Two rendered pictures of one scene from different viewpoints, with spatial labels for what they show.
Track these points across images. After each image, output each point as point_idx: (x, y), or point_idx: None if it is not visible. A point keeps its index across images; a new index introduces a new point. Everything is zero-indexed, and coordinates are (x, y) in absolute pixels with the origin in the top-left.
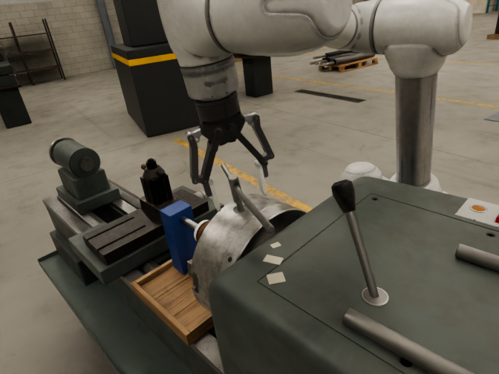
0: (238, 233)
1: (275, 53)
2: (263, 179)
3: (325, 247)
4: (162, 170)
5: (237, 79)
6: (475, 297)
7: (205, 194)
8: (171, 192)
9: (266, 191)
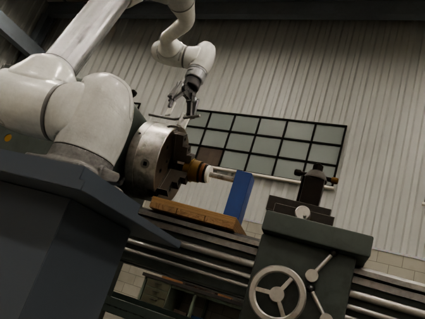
0: None
1: (166, 64)
2: (167, 107)
3: None
4: (308, 172)
5: (186, 72)
6: None
7: (296, 207)
8: (297, 195)
9: (165, 113)
